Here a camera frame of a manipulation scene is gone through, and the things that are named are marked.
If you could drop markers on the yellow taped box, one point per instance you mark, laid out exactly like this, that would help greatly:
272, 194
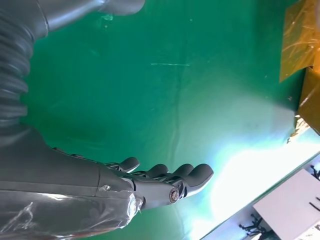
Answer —
311, 99

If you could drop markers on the black chair base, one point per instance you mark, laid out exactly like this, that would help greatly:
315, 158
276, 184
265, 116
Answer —
252, 227

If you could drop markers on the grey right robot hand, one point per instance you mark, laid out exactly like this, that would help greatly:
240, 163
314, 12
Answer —
62, 192

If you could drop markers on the white table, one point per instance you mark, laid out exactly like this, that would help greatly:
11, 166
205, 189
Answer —
287, 205

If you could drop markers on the ribbed grey right arm sleeve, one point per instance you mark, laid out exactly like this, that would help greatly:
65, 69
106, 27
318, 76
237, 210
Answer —
13, 73

